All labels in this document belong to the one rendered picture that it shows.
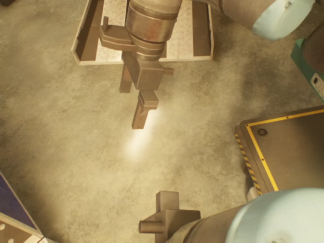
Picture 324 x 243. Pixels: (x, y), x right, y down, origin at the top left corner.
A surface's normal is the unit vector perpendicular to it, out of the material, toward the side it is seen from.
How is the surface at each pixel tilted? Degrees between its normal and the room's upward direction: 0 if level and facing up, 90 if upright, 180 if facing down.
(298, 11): 94
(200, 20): 2
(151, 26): 78
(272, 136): 0
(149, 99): 25
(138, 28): 69
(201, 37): 2
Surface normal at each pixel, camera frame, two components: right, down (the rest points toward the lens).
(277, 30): 0.52, 0.71
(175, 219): 0.32, -0.47
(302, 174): -0.09, -0.58
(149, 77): 0.31, 0.68
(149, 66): 0.26, -0.73
